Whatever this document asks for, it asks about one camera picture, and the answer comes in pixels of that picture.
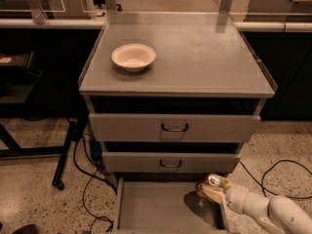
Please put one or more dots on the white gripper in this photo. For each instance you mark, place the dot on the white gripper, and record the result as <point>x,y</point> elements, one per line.
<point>234,195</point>

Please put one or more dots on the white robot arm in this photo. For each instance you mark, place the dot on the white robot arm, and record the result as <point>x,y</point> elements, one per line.
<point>278,215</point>

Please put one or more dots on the grey bottom drawer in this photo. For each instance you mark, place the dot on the grey bottom drawer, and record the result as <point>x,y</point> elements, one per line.
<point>165,207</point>

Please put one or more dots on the grey drawer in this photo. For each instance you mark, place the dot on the grey drawer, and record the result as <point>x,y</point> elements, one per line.
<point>175,128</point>
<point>165,207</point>
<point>182,163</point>

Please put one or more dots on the grey drawer cabinet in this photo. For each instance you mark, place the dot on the grey drawer cabinet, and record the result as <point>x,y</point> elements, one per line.
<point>203,66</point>

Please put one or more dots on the grey middle drawer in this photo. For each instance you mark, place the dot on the grey middle drawer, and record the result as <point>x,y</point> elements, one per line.
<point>182,163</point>

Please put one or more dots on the grey top drawer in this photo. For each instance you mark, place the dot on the grey top drawer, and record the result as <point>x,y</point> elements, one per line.
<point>175,128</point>

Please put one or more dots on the white paper bowl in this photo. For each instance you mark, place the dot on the white paper bowl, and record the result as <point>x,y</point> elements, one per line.
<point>133,57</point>

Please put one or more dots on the dark shoe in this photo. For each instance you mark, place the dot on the dark shoe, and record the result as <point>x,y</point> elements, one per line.
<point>27,229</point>

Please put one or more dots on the black table frame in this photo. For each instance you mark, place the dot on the black table frame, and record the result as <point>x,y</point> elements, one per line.
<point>17,83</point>

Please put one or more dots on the white horizontal rail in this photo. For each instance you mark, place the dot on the white horizontal rail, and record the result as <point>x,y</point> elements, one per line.
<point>300,27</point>

